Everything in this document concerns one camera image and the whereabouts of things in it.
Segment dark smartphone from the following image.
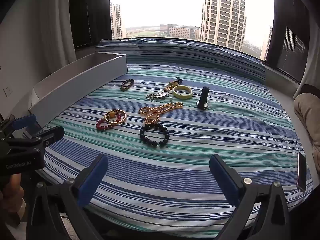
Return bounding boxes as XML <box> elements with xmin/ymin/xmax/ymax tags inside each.
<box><xmin>296</xmin><ymin>152</ymin><xmax>307</xmax><ymax>192</ymax></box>

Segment black smart band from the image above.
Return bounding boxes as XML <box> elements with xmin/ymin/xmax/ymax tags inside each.
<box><xmin>196</xmin><ymin>86</ymin><xmax>209</xmax><ymax>110</ymax></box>

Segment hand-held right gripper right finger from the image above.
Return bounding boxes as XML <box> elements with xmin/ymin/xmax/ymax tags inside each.
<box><xmin>209</xmin><ymin>154</ymin><xmax>292</xmax><ymax>240</ymax></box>

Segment dark window blind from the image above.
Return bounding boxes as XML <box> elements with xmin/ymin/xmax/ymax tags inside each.
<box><xmin>265</xmin><ymin>0</ymin><xmax>315</xmax><ymax>83</ymax></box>
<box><xmin>69</xmin><ymin>0</ymin><xmax>112</xmax><ymax>49</ymax></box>

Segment dark bead bracelet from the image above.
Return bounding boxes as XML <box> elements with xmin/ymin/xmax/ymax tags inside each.
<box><xmin>139</xmin><ymin>122</ymin><xmax>170</xmax><ymax>147</ymax></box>

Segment person's left hand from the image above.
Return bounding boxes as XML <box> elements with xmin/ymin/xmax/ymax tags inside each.
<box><xmin>0</xmin><ymin>174</ymin><xmax>25</xmax><ymax>228</ymax></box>

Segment gold chain necklace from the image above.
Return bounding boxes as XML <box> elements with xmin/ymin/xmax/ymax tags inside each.
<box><xmin>139</xmin><ymin>102</ymin><xmax>183</xmax><ymax>124</ymax></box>

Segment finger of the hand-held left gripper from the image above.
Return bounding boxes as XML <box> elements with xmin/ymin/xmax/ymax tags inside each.
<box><xmin>6</xmin><ymin>126</ymin><xmax>65</xmax><ymax>153</ymax></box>
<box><xmin>0</xmin><ymin>114</ymin><xmax>38</xmax><ymax>139</ymax></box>

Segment brown wooden bead bracelet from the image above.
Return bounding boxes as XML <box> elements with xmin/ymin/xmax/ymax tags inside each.
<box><xmin>120</xmin><ymin>79</ymin><xmax>135</xmax><ymax>92</ymax></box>

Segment white curtain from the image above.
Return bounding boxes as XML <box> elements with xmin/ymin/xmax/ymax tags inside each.
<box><xmin>291</xmin><ymin>0</ymin><xmax>320</xmax><ymax>100</ymax></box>
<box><xmin>0</xmin><ymin>0</ymin><xmax>78</xmax><ymax>100</ymax></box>

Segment pale green jade bangle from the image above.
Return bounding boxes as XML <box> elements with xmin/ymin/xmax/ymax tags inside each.
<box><xmin>172</xmin><ymin>85</ymin><xmax>193</xmax><ymax>99</ymax></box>

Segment key rings with padlock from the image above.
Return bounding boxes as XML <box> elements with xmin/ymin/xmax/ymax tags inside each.
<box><xmin>146</xmin><ymin>92</ymin><xmax>170</xmax><ymax>103</ymax></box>

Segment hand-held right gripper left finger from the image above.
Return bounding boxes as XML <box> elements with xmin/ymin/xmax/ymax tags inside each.
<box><xmin>26</xmin><ymin>154</ymin><xmax>110</xmax><ymax>240</ymax></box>

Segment red bead bracelet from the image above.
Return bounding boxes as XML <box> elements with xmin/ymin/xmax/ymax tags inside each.
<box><xmin>96</xmin><ymin>117</ymin><xmax>118</xmax><ymax>131</ymax></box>

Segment gold bangle set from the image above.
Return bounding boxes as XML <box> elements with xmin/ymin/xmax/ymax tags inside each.
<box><xmin>104</xmin><ymin>109</ymin><xmax>127</xmax><ymax>126</ymax></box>

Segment blue green striped bedsheet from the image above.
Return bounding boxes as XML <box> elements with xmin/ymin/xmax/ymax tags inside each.
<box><xmin>29</xmin><ymin>38</ymin><xmax>314</xmax><ymax>232</ymax></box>

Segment long grey box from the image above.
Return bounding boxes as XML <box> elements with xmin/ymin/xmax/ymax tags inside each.
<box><xmin>27</xmin><ymin>51</ymin><xmax>128</xmax><ymax>129</ymax></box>

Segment large glass window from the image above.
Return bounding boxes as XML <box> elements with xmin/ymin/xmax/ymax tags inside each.
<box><xmin>109</xmin><ymin>0</ymin><xmax>274</xmax><ymax>61</ymax></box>

